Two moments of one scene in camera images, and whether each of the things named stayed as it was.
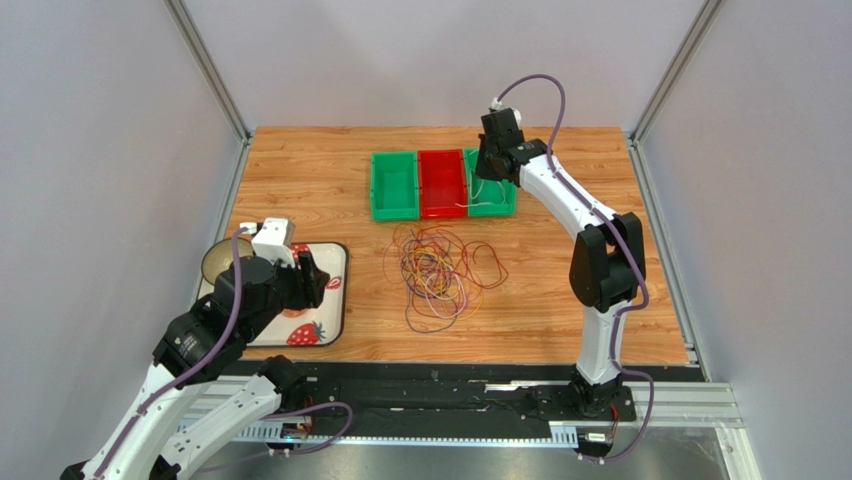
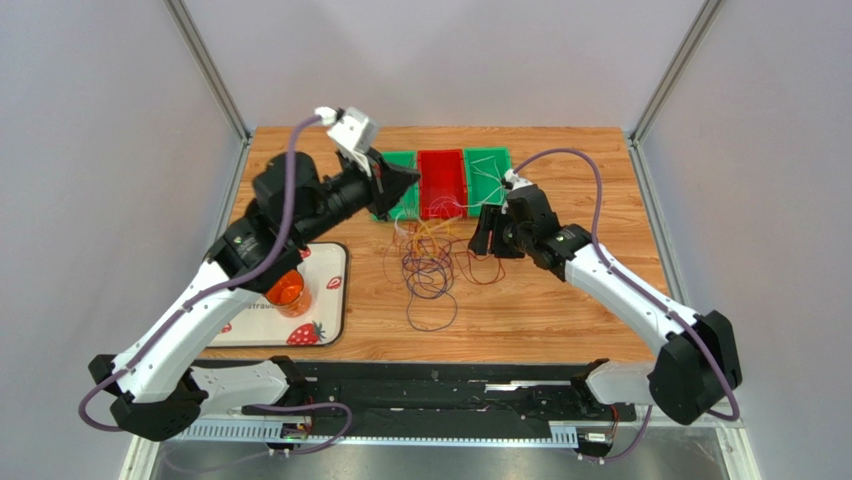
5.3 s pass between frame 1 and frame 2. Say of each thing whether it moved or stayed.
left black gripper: moved
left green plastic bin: stayed
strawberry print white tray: stayed
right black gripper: moved
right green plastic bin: stayed
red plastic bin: stayed
